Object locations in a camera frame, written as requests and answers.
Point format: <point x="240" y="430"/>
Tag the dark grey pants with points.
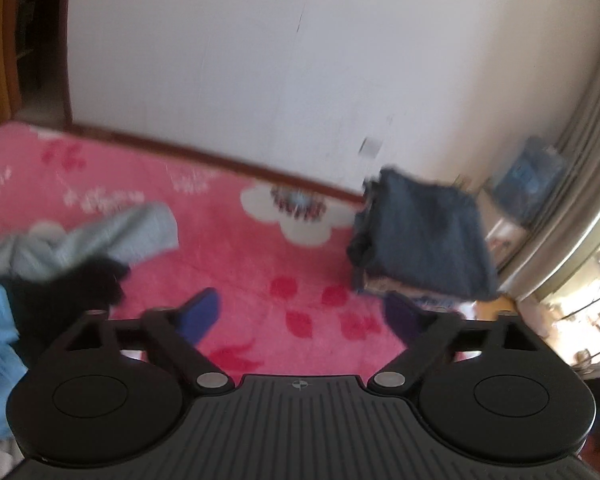
<point x="425" y="230"/>

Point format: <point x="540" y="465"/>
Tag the pink floral blanket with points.
<point x="220" y="240"/>

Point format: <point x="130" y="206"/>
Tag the brown wooden bed rail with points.
<point x="205" y="157"/>

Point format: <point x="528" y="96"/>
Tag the black cloth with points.
<point x="65" y="295"/>

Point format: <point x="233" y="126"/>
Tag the grey curtain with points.
<point x="575" y="170"/>

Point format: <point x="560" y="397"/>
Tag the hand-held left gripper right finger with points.
<point x="402" y="317"/>

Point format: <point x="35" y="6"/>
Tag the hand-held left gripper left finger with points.
<point x="202" y="312"/>

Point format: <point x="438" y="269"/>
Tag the white water dispenser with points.
<point x="505" y="240"/>

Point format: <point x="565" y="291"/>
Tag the grey-blue cloth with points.
<point x="130" y="235"/>

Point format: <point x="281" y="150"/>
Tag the folded tan garment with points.
<point x="385" y="285"/>

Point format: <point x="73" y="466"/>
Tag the folded blue garment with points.
<point x="440" y="305"/>

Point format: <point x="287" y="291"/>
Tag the wall socket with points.
<point x="370" y="146"/>

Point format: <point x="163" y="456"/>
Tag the blue water bottle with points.
<point x="530" y="180"/>

